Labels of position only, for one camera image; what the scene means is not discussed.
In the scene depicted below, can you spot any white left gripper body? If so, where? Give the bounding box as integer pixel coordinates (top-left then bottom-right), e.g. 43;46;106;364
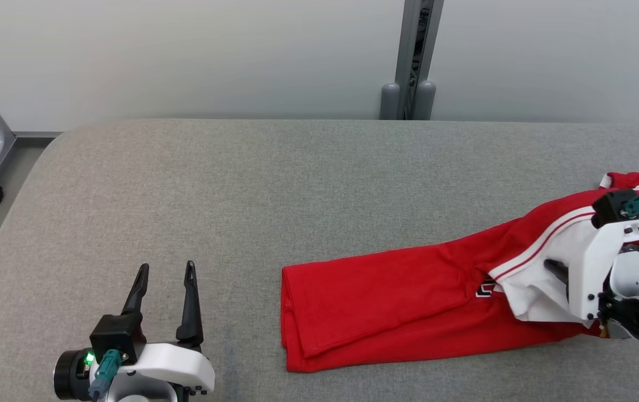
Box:
121;329;215;402

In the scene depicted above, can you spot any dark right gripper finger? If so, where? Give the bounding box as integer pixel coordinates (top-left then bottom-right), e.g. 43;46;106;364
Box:
544;259;570;288

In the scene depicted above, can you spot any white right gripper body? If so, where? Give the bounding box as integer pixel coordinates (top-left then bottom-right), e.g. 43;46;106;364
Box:
568;219;639;324

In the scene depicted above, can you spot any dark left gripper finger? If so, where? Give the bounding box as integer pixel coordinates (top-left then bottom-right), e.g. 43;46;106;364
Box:
176;260;204;346
121;264;150;316

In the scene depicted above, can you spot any red white basketball jersey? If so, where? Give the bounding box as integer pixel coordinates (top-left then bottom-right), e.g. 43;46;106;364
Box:
280;190;611;373

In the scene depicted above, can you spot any teal left cable connector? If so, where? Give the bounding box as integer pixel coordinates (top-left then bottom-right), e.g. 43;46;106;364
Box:
89;349;123;400

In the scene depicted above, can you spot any grey metal post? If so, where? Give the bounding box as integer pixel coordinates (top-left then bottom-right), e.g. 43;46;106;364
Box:
380;0;444;121

